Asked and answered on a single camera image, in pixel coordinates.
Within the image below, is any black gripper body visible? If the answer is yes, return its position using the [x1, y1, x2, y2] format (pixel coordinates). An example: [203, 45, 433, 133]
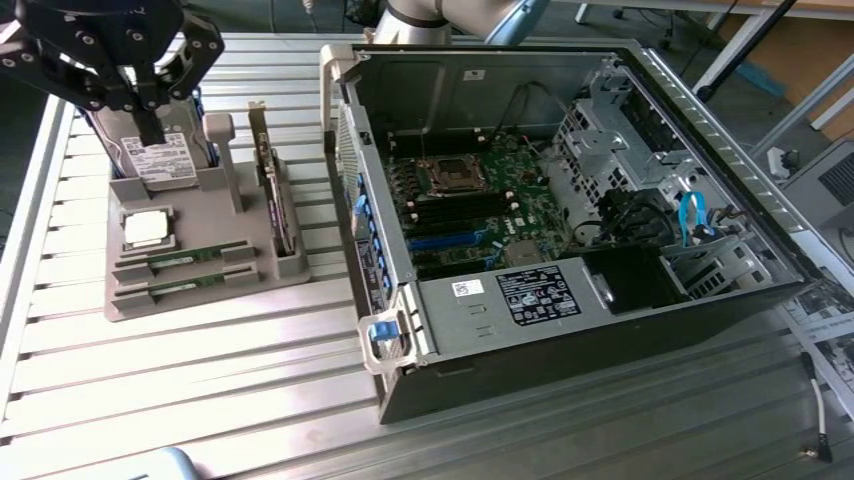
[18, 0, 186, 69]

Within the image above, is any green RAM stick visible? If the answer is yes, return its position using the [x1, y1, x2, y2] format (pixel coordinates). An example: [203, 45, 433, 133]
[146, 247, 233, 270]
[150, 273, 230, 297]

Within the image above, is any black RAM slot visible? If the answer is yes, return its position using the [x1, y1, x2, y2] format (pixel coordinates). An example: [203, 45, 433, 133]
[411, 207, 525, 226]
[403, 191, 519, 208]
[409, 202, 523, 220]
[406, 196, 522, 214]

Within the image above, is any hard disk with blue rails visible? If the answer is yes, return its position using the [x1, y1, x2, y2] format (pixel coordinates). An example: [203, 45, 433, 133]
[84, 30, 210, 192]

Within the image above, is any silver CPU chip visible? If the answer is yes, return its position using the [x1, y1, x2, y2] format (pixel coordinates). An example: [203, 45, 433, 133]
[122, 209, 178, 247]

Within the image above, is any CPU socket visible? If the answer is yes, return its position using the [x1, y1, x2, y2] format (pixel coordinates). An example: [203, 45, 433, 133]
[415, 156, 487, 199]

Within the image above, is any gray parts rack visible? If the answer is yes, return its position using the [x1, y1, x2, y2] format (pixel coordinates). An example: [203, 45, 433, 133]
[102, 112, 310, 324]

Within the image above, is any blue expansion slot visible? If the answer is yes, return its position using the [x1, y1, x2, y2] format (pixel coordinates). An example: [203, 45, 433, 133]
[406, 231, 483, 252]

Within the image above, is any green motherboard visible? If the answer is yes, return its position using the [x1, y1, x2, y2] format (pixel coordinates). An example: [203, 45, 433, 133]
[383, 128, 583, 282]

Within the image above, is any silver chipset heat sink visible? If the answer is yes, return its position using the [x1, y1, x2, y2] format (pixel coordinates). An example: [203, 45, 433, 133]
[502, 241, 547, 267]

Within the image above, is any silver disk bay cage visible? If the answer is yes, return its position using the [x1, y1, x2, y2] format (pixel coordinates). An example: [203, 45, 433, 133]
[551, 96, 710, 221]

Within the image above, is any silver power supply unit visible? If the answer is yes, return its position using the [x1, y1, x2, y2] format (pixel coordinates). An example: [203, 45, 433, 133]
[415, 256, 624, 359]

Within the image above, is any light blue rounded object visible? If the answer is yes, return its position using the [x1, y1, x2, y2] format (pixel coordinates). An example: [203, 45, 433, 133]
[111, 446, 203, 480]

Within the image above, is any black fan shroud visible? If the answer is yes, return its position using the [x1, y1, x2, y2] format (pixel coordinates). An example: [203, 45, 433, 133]
[582, 243, 694, 317]

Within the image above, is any black stand pole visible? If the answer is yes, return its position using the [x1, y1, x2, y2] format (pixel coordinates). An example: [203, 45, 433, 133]
[696, 0, 804, 101]

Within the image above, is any black open PC case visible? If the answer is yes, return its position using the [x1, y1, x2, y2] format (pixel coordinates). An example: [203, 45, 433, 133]
[318, 41, 828, 426]

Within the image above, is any brown cardboard box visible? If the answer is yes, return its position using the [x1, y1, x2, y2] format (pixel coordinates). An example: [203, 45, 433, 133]
[726, 9, 854, 132]

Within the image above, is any white power strip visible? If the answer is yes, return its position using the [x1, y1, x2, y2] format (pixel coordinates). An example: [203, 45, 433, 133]
[766, 146, 804, 177]

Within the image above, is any gray computer tower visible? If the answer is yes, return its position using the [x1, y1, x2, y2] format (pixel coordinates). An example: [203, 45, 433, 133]
[778, 139, 854, 236]

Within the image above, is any printed paper sheet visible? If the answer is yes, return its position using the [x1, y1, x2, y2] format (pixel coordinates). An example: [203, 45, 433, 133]
[778, 283, 854, 401]

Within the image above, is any graphics card with metal bracket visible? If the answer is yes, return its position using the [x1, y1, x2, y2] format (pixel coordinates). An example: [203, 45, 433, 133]
[246, 100, 299, 262]

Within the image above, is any black wire bundle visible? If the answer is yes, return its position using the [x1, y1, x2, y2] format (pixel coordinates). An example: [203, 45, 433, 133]
[491, 79, 570, 147]

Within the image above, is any blue SATA wire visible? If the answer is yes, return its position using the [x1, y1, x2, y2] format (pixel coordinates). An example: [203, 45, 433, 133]
[676, 189, 717, 249]

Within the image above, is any white cable with black plug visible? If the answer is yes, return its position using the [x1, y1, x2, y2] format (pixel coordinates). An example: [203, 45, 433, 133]
[801, 351, 837, 464]

